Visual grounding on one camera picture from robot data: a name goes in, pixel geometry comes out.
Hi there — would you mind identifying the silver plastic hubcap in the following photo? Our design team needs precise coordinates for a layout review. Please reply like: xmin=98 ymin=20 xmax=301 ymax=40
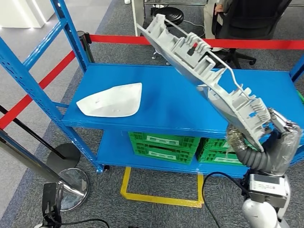
xmin=137 ymin=13 xmax=272 ymax=152

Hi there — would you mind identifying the blue metal shelf rack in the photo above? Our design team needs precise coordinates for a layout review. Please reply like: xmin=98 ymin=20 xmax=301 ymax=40
xmin=0 ymin=0 xmax=304 ymax=181

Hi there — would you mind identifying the white plastic cover panel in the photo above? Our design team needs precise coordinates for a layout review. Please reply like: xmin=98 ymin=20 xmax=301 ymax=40
xmin=75 ymin=82 xmax=143 ymax=118

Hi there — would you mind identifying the red barrier belt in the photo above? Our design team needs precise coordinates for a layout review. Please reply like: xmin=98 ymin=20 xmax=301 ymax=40
xmin=0 ymin=50 xmax=76 ymax=130
xmin=89 ymin=34 xmax=304 ymax=51

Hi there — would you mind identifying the white desk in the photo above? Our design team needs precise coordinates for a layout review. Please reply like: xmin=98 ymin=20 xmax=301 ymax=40
xmin=131 ymin=0 xmax=145 ymax=37

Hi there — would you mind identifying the black round stool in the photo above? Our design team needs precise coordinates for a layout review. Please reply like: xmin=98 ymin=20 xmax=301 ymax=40
xmin=152 ymin=7 xmax=185 ymax=65

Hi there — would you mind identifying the seated person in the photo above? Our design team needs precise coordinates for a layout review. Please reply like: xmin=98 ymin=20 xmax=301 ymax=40
xmin=203 ymin=0 xmax=235 ymax=53

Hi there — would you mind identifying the black stanchion with round base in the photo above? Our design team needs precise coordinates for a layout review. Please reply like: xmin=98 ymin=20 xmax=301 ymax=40
xmin=0 ymin=104 xmax=81 ymax=174

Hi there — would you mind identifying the chrome stanchion with round base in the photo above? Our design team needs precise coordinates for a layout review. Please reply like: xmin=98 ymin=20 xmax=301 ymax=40
xmin=0 ymin=129 xmax=90 ymax=212

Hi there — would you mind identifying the black office chair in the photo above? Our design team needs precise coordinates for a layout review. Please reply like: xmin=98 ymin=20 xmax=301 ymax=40
xmin=212 ymin=0 xmax=293 ymax=70

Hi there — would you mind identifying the white platform block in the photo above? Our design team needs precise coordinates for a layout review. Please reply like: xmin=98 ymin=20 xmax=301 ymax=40
xmin=0 ymin=0 xmax=56 ymax=29

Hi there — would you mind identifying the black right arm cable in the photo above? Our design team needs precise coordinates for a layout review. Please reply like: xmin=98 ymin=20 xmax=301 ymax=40
xmin=202 ymin=171 xmax=250 ymax=228

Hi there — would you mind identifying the black stanchion post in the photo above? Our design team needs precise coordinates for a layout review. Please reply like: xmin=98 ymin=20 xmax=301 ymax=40
xmin=76 ymin=30 xmax=95 ymax=64

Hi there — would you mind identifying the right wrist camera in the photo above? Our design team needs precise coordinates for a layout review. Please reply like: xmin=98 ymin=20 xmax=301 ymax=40
xmin=248 ymin=173 xmax=287 ymax=209

